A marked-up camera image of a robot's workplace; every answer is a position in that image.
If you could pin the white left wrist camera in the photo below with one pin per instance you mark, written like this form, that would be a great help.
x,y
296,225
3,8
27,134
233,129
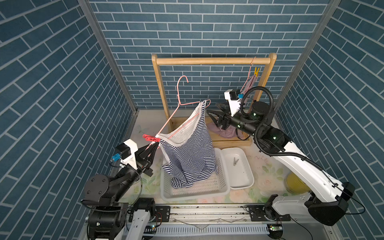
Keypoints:
x,y
126,154

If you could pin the yellow clothespin upper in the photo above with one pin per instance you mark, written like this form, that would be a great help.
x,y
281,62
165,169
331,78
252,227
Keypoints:
x,y
256,72

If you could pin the pink wire hanger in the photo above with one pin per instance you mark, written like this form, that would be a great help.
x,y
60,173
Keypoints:
x,y
179,104

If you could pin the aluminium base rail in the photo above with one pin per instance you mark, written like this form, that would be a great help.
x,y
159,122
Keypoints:
x,y
231,222

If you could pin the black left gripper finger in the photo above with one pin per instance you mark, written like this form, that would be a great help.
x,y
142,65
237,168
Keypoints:
x,y
150,153
142,151

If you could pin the white plastic basket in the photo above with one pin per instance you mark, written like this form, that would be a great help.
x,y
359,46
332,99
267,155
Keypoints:
x,y
217,185

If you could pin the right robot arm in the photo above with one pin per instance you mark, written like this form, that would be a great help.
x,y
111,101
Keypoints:
x,y
327,200

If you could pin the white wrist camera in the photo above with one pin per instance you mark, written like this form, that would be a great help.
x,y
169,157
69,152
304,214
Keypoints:
x,y
126,154
234,98

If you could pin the blue white striped tank top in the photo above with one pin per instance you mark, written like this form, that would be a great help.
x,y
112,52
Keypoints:
x,y
189,155

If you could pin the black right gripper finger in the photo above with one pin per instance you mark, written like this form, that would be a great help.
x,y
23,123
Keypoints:
x,y
216,118
220,112

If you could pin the yellow cup with pens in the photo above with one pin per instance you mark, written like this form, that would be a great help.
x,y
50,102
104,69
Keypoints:
x,y
295,185

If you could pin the pink tank top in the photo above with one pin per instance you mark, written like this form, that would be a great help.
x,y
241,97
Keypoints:
x,y
229,133

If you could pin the aluminium corner post right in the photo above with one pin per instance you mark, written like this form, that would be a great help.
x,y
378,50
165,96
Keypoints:
x,y
318,30

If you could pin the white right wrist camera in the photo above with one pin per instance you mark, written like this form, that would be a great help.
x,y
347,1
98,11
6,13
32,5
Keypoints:
x,y
234,98

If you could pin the white plastic tray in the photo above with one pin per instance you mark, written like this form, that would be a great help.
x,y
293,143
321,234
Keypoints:
x,y
240,176

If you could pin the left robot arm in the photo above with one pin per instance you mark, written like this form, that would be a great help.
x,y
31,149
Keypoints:
x,y
114,198

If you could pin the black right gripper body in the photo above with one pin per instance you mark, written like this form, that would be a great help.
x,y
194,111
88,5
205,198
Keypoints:
x,y
238,122

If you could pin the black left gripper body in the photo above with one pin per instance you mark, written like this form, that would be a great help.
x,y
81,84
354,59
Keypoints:
x,y
142,167

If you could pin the red clothespin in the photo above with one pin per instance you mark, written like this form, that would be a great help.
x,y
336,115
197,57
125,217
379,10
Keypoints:
x,y
151,138

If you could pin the wooden clothes rack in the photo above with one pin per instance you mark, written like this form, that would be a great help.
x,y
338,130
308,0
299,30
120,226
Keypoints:
x,y
209,77

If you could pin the aluminium corner post left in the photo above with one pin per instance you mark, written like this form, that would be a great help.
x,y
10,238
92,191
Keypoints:
x,y
93,22

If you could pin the pink hanger with pink top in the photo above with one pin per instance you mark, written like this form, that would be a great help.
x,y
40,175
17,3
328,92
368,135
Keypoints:
x,y
251,79

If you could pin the aluminium corner post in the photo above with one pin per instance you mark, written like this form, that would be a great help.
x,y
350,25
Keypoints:
x,y
93,22
318,30

